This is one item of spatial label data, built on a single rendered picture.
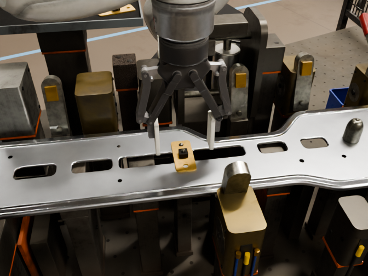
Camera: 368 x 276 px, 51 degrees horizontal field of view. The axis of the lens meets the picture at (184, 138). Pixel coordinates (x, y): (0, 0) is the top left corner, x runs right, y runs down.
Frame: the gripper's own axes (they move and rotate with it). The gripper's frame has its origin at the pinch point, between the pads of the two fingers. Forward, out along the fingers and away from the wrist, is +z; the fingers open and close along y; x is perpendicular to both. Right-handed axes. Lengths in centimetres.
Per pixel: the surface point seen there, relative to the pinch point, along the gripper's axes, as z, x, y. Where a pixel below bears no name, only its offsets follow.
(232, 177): -4.6, 15.6, -4.7
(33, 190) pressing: 4.5, 4.8, 27.0
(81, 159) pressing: 4.5, -2.0, 19.1
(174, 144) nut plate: 4.2, -3.4, 1.3
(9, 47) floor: 104, -268, 110
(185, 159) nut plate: 4.2, 1.1, -0.2
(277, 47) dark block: -7.4, -18.1, -23.0
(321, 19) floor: 104, -285, -180
